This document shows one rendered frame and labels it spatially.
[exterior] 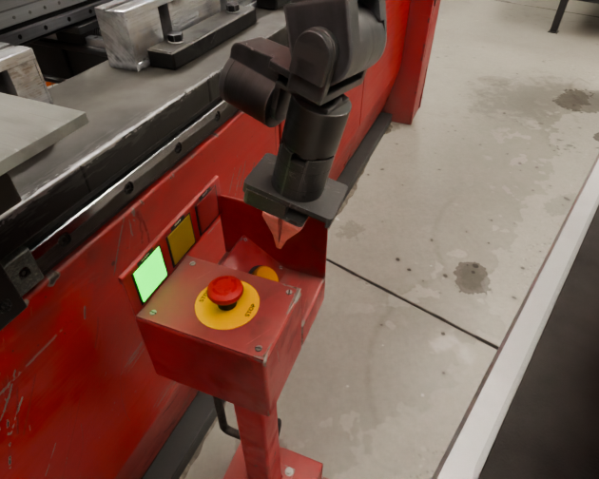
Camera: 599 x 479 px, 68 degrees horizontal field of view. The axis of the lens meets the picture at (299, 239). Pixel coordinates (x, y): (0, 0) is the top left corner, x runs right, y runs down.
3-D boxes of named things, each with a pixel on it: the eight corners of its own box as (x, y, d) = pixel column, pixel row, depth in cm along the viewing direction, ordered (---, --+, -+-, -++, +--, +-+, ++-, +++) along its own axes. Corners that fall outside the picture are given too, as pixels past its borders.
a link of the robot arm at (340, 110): (335, 113, 38) (366, 92, 41) (270, 77, 39) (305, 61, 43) (315, 176, 43) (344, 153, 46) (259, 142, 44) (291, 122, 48)
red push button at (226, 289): (235, 325, 49) (232, 304, 46) (202, 315, 50) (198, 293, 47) (251, 299, 51) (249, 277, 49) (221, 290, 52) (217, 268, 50)
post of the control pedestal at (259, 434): (272, 501, 95) (256, 355, 59) (249, 490, 96) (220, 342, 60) (281, 475, 99) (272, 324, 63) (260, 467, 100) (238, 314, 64)
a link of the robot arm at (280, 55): (337, 40, 33) (384, 24, 39) (218, -20, 36) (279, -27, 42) (297, 171, 41) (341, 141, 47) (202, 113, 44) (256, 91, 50)
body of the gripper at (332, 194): (264, 163, 52) (276, 108, 47) (344, 198, 51) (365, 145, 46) (240, 195, 48) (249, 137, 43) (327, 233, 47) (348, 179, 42)
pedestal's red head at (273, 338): (269, 419, 52) (260, 324, 41) (155, 374, 57) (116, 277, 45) (324, 297, 66) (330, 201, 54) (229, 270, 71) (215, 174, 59)
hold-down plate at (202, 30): (175, 70, 76) (172, 52, 74) (149, 66, 78) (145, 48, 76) (257, 22, 97) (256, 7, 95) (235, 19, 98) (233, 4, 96)
